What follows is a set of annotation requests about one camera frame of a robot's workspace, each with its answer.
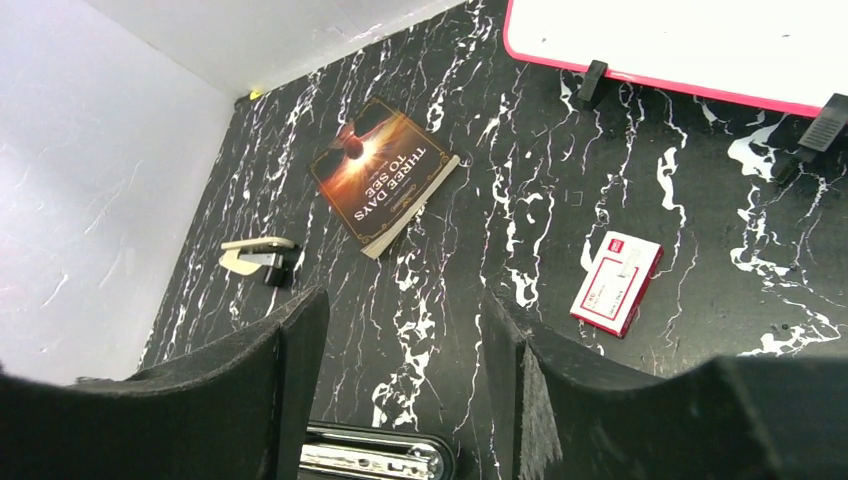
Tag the pink framed whiteboard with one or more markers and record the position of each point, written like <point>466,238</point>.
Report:
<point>784,56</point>

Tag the dark paperback book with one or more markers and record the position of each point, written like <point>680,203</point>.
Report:
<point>377,173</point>

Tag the red white staple box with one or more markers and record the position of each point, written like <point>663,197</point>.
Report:
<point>616,282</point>

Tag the black stapler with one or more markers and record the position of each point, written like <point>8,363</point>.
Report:
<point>338,451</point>

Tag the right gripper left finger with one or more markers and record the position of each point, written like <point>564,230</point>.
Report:
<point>236,408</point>

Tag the beige stapler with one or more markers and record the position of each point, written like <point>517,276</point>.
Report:
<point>264,260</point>

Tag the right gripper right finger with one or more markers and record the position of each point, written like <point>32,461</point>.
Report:
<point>563,411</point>

